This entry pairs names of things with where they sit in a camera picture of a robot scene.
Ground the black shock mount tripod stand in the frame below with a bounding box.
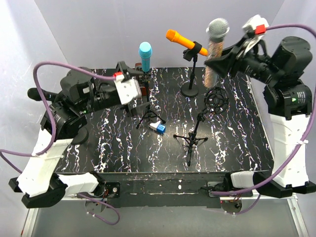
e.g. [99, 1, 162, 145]
[173, 87, 229, 167]

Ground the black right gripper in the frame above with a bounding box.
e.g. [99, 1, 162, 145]
[204, 33, 280, 85]

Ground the purple cable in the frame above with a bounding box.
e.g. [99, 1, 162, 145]
[204, 23, 316, 216]
[0, 61, 121, 226]

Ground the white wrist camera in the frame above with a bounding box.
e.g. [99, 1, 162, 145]
[242, 14, 269, 55]
[114, 72, 142, 105]

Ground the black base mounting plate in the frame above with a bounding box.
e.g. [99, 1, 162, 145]
[98, 172, 225, 208]

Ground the blue white toy block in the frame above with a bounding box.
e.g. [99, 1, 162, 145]
[149, 121, 166, 134]

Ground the black microphone orange tip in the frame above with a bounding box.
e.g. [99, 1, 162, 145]
[27, 88, 57, 102]

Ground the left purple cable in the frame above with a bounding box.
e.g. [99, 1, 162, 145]
[0, 61, 121, 226]

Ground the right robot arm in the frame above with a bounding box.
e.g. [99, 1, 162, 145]
[205, 36, 316, 198]

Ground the black round base mic stand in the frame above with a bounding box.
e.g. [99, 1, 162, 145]
[181, 41, 202, 98]

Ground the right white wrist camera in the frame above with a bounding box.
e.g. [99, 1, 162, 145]
[242, 14, 269, 55]

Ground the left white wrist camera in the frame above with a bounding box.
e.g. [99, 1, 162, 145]
[114, 72, 142, 105]

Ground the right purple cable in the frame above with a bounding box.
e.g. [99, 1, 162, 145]
[204, 23, 316, 216]

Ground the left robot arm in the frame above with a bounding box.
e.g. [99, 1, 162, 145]
[9, 61, 144, 208]

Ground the blue microphone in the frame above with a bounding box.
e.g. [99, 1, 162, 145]
[138, 41, 152, 73]

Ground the black tripod stand blue mic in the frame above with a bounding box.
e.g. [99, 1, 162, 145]
[136, 72, 166, 129]

